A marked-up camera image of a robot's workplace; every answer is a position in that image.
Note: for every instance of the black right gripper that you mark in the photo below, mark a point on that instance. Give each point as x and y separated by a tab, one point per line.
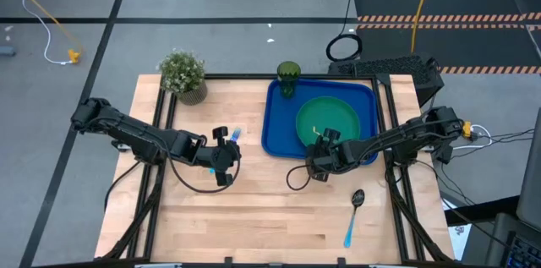
327	158

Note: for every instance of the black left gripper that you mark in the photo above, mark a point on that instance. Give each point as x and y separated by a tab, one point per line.
224	158

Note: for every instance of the green plastic plate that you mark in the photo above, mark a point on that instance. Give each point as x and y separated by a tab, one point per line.
327	116

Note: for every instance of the green faceted plastic cup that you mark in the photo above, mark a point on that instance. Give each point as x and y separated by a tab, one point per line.
288	75

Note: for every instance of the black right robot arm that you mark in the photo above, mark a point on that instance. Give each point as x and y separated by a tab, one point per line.
401	137

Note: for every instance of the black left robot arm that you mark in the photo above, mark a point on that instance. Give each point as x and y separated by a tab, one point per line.
127	130

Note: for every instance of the blue plastic tray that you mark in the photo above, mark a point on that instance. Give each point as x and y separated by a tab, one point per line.
279	124

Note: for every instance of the plant in striped pot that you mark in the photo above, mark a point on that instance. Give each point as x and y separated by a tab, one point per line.
181	73

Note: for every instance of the black plastic clip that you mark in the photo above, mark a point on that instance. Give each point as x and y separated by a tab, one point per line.
341	262
228	262

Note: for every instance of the black perforated box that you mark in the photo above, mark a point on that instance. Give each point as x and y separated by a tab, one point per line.
389	65

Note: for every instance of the yellow connector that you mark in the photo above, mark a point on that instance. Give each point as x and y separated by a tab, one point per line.
467	129

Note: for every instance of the white printed paper sheet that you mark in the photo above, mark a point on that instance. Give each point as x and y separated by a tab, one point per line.
458	238

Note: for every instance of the black hazard striped floor mat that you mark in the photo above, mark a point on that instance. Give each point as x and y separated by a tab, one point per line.
465	44

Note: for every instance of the black desk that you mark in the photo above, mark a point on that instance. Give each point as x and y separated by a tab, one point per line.
494	238

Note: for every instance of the dark computer monitor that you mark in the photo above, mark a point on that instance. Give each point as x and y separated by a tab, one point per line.
532	175

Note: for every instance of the black keyboard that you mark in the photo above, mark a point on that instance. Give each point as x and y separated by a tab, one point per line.
526	255

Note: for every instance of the grey floor object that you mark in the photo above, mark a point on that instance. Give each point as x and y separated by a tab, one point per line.
6	51

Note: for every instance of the black aluminium table frame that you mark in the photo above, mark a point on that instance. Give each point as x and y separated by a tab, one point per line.
236	76

